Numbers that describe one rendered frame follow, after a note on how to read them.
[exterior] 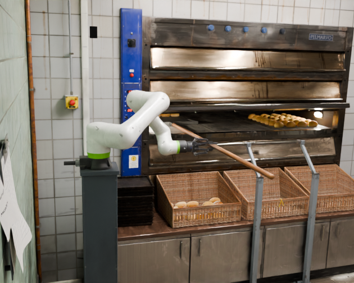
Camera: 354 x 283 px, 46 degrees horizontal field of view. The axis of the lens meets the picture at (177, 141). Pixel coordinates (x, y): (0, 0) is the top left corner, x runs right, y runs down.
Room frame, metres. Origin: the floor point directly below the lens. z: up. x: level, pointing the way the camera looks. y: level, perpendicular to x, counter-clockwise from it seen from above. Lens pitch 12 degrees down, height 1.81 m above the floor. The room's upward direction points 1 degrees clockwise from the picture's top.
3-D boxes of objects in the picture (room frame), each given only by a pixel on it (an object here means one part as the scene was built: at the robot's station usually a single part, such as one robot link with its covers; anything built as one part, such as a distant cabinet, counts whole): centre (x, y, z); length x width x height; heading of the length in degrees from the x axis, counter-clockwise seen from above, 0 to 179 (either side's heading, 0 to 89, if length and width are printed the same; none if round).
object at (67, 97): (3.10, 0.79, 1.46); 0.10 x 0.07 x 0.10; 108
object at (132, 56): (4.16, 0.65, 1.07); 1.93 x 0.16 x 2.15; 18
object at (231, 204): (3.17, -0.17, 0.72); 0.56 x 0.49 x 0.28; 108
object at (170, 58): (3.59, -0.63, 1.80); 1.79 x 0.11 x 0.19; 108
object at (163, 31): (3.62, -0.62, 1.99); 1.80 x 0.08 x 0.21; 108
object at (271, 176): (2.97, -0.24, 1.19); 1.71 x 0.03 x 0.03; 19
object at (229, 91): (3.59, -0.63, 1.54); 1.79 x 0.11 x 0.19; 108
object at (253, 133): (3.62, -0.62, 1.16); 1.80 x 0.06 x 0.04; 108
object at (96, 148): (2.24, 0.42, 1.36); 0.16 x 0.13 x 0.19; 63
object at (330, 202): (3.52, -1.30, 0.72); 0.56 x 0.49 x 0.28; 106
